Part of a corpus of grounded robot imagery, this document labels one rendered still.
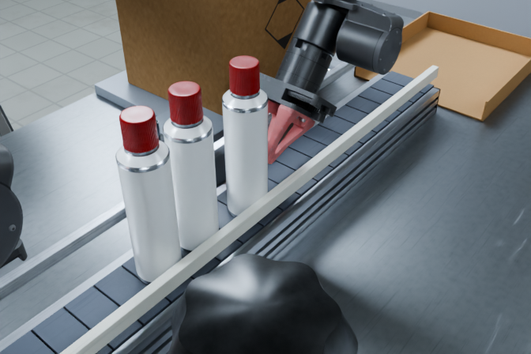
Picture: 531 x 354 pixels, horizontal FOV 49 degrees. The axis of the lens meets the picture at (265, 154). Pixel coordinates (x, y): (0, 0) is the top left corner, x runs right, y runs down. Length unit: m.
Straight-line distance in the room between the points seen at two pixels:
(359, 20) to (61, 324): 0.47
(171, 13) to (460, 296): 0.58
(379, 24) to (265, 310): 0.50
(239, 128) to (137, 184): 0.14
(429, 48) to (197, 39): 0.56
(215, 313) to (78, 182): 0.68
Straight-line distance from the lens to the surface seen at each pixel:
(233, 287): 0.26
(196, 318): 0.25
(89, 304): 0.67
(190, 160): 0.61
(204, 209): 0.65
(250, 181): 0.69
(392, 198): 0.86
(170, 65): 1.00
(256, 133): 0.66
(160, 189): 0.58
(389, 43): 0.71
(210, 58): 0.92
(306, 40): 0.73
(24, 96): 2.96
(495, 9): 2.97
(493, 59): 1.29
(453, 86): 1.16
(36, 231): 0.85
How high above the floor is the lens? 1.37
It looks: 36 degrees down
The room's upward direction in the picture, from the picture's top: straight up
